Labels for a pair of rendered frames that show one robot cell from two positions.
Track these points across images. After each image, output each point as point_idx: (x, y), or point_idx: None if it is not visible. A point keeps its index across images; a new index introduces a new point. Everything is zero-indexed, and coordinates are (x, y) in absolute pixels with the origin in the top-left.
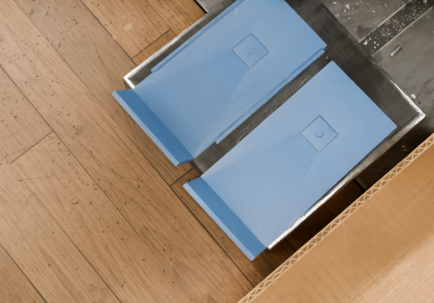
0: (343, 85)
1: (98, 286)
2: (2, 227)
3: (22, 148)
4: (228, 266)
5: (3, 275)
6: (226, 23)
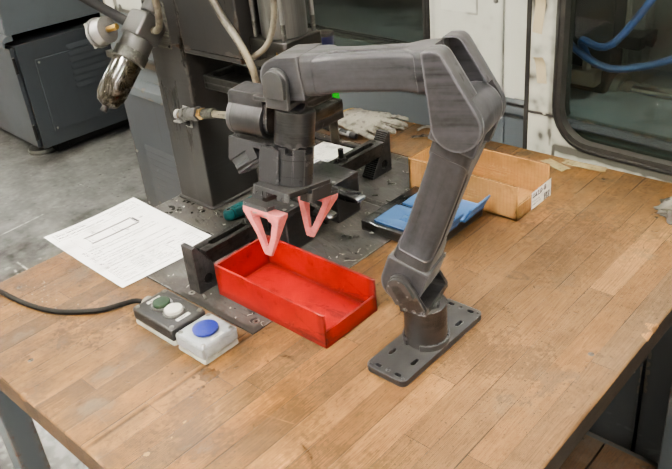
0: (411, 199)
1: (517, 245)
2: (507, 270)
3: (470, 272)
4: (492, 221)
5: (526, 266)
6: (396, 224)
